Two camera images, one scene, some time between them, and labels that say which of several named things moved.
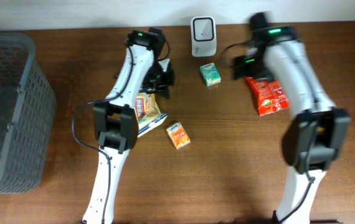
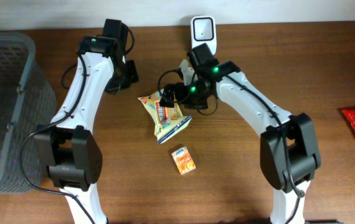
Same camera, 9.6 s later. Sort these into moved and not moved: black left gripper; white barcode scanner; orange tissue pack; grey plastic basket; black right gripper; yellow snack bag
Moved: black left gripper; yellow snack bag; black right gripper; orange tissue pack
Not moved: white barcode scanner; grey plastic basket
